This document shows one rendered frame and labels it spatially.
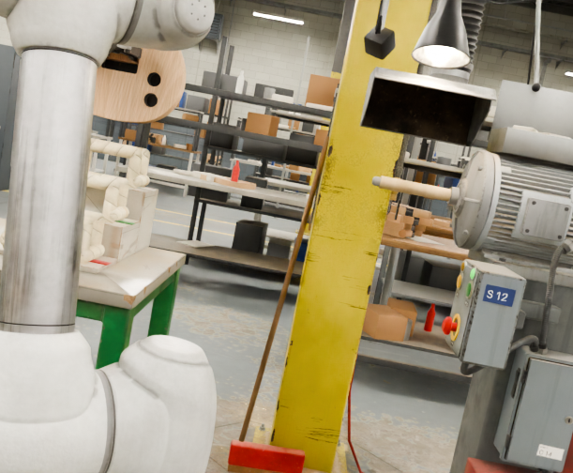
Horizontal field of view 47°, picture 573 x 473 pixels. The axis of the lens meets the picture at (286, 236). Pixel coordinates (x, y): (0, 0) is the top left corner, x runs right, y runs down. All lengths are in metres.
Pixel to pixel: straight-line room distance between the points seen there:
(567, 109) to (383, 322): 2.27
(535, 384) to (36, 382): 1.15
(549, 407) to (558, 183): 0.53
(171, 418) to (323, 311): 1.74
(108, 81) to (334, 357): 1.41
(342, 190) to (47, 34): 1.79
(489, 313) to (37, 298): 0.91
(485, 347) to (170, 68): 1.09
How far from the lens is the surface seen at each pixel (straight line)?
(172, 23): 1.00
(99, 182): 1.72
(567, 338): 1.78
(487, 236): 1.68
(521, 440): 1.72
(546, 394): 1.70
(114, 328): 1.46
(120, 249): 1.71
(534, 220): 1.66
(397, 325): 3.96
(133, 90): 1.90
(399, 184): 1.71
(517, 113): 1.86
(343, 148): 2.58
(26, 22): 0.97
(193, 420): 0.99
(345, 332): 2.68
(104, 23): 0.98
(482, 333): 1.45
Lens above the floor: 1.29
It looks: 7 degrees down
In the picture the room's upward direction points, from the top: 11 degrees clockwise
